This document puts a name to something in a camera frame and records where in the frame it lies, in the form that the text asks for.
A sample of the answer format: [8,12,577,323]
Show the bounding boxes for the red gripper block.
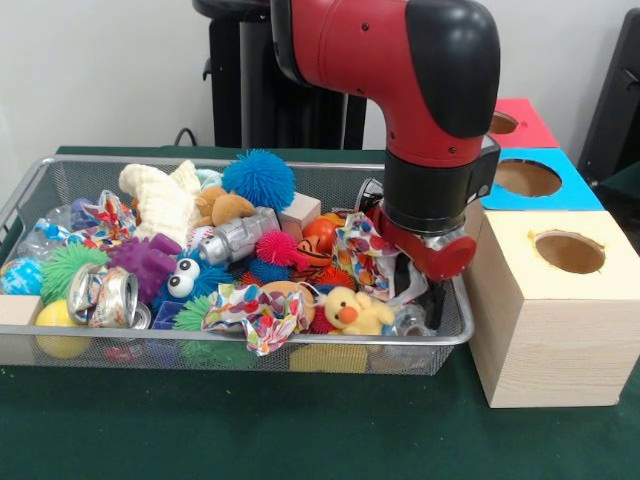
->
[373,204,478,331]

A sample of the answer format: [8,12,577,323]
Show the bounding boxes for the wooden box with three holes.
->
[462,98,640,409]

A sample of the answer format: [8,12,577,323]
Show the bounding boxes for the silver toy robot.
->
[197,205,280,264]

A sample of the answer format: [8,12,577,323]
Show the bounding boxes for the blue spiky rubber ball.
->
[221,148,297,209]

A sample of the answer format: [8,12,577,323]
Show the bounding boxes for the dark green side tablecloth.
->
[594,162,640,241]

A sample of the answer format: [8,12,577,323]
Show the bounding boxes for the cream waffle cloth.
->
[118,159,202,242]

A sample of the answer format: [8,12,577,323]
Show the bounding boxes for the purple knobby rubber ball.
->
[105,232,182,305]

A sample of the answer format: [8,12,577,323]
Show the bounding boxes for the black upright panel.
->
[575,7,640,186]

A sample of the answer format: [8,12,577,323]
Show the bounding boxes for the crushed silver drink can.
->
[64,263,151,330]

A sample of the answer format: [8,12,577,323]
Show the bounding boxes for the green spiky rubber ball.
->
[38,243,110,305]

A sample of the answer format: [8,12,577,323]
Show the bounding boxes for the yellow ball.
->
[32,298,94,360]

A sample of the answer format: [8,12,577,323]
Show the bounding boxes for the blue globe ball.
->
[0,257,44,296]

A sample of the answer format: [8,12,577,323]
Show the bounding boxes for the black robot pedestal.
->
[192,0,371,151]

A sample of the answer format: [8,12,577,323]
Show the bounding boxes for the wire mesh bin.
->
[0,154,475,377]

